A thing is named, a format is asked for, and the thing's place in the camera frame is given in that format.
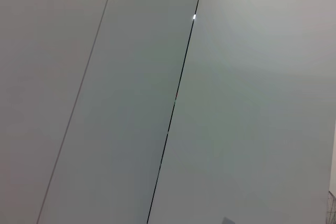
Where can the grey wall sticker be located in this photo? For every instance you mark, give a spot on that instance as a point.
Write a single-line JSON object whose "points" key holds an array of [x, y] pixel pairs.
{"points": [[229, 221]]}

